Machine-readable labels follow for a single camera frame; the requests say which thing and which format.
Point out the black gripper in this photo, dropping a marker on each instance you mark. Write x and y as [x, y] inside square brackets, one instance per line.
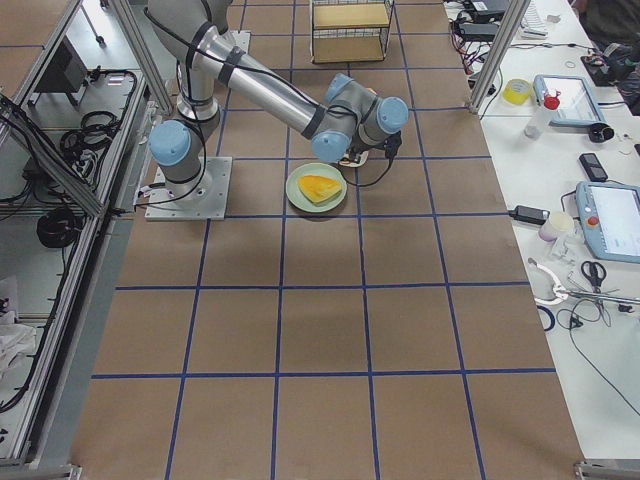
[358, 150]

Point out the white toaster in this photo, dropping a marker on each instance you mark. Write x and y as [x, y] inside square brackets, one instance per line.
[353, 160]

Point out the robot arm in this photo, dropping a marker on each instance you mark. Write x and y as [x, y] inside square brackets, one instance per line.
[351, 121]

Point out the bread slice on plate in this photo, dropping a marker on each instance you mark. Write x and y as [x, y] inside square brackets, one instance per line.
[318, 189]

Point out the green plate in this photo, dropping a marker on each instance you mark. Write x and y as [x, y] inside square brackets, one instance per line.
[297, 199]

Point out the yellow tape roll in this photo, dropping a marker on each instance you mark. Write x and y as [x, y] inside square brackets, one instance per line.
[517, 91]

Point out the clear bottle red cap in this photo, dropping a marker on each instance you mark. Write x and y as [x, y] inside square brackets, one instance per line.
[541, 120]

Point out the black power adapter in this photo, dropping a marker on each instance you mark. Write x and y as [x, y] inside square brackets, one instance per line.
[529, 215]

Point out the white paper cup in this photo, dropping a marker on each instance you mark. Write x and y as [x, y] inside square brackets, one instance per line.
[556, 225]

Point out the blue teach pendant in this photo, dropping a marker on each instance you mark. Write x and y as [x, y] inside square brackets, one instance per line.
[609, 218]
[578, 106]

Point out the black scissors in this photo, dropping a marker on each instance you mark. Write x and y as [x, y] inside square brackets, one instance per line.
[595, 273]

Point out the checkered wire basket wooden shelf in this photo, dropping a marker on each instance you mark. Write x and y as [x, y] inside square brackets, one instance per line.
[350, 31]

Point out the aluminium frame post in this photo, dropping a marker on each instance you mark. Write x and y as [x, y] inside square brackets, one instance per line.
[506, 31]

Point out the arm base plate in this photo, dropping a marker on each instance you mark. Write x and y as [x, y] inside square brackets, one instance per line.
[239, 38]
[204, 197]

